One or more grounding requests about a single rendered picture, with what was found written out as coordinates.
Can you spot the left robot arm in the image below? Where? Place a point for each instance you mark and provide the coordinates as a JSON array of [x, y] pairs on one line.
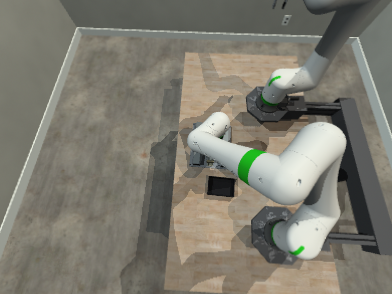
[[288, 179]]

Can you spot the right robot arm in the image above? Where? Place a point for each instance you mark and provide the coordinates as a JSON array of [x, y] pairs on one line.
[[288, 81]]

